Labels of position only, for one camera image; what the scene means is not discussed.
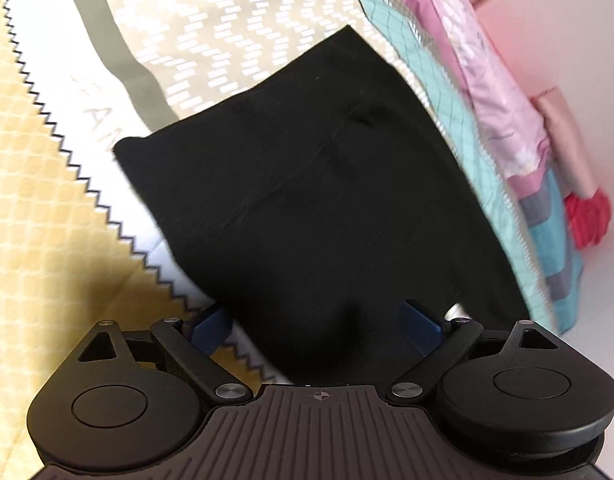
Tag blue grey striped pillow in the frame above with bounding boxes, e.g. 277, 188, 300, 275
519, 169, 584, 335

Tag pink floral pillow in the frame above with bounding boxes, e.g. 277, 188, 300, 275
401, 0, 549, 200

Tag black pants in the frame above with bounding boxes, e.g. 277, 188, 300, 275
114, 27, 528, 386

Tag patterned yellow beige bed quilt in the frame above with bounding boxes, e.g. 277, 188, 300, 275
0, 0, 559, 479

